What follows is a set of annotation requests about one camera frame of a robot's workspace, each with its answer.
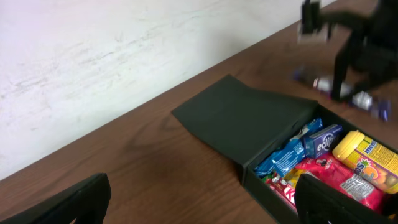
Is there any red KitKat bar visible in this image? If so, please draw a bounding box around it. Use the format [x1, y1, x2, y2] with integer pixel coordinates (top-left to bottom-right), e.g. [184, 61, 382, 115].
[266, 175, 297, 212]

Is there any black box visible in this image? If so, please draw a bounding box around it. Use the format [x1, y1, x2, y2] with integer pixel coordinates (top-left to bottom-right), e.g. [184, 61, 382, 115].
[171, 73, 398, 224]

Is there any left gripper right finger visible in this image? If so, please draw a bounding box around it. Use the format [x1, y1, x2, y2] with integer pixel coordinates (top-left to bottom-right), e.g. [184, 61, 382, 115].
[295, 174, 397, 224]

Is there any yellow plastic jar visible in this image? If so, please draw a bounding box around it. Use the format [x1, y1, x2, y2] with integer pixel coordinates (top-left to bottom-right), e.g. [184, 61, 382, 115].
[332, 131, 397, 194]

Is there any yellow snack bag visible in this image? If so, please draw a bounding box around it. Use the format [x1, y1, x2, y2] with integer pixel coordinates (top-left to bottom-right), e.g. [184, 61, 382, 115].
[281, 168, 311, 188]

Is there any blue gum packet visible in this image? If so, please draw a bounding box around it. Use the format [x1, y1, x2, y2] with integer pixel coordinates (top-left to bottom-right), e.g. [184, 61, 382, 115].
[303, 124, 343, 159]

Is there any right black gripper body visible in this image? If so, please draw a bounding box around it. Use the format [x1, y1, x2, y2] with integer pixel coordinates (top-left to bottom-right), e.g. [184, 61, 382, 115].
[320, 1, 397, 101]

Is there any dark purple chocolate bar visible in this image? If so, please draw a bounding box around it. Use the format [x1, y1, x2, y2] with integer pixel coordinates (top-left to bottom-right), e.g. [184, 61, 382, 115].
[293, 67, 392, 121]

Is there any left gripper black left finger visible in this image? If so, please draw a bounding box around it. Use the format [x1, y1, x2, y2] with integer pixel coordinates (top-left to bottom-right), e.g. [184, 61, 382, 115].
[1, 173, 111, 224]

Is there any red snack bag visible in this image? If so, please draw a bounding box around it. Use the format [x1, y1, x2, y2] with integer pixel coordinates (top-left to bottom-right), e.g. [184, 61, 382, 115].
[294, 154, 385, 211]

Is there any blue Oreo cookie pack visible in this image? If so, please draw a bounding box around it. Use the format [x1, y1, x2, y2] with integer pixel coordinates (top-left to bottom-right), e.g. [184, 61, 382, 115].
[254, 118, 324, 178]

